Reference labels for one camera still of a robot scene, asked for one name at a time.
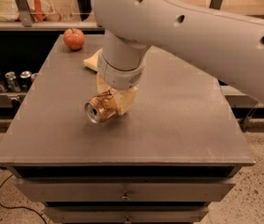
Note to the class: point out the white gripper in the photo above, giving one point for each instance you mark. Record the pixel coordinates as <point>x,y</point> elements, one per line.
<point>120,76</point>

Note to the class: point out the orange soda can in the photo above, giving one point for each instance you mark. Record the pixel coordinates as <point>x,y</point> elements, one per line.
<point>101,107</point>

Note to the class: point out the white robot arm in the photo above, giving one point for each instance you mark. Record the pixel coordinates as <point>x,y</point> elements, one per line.
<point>229,47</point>

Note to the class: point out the red can on shelf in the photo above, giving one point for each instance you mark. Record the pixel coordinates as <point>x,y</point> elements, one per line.
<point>33,77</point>

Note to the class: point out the dark can on shelf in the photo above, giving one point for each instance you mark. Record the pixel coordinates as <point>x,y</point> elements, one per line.
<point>26,79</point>

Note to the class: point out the green silver can on shelf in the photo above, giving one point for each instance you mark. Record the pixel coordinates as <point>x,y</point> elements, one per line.
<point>12,81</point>

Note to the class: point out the yellow sponge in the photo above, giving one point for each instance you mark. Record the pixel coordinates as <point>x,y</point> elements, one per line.
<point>92,61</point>

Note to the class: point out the red apple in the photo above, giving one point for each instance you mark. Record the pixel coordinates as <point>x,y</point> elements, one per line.
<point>73,39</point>

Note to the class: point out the grey drawer cabinet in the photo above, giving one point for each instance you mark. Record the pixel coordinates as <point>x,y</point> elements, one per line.
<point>180,127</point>

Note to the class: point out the upper drawer with knob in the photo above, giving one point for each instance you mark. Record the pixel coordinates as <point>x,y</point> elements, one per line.
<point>52,191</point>

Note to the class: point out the drawer with knob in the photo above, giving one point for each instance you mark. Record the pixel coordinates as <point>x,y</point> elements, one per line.
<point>52,191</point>
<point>126,215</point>

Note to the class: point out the lower drawer with knob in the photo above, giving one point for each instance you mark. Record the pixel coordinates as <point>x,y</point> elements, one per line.
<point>126,215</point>

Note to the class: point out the white plastic bag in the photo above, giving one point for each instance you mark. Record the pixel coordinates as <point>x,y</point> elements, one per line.
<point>9,11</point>

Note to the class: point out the grey left bracket post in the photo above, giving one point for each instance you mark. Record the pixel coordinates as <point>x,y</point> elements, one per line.
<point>25,13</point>

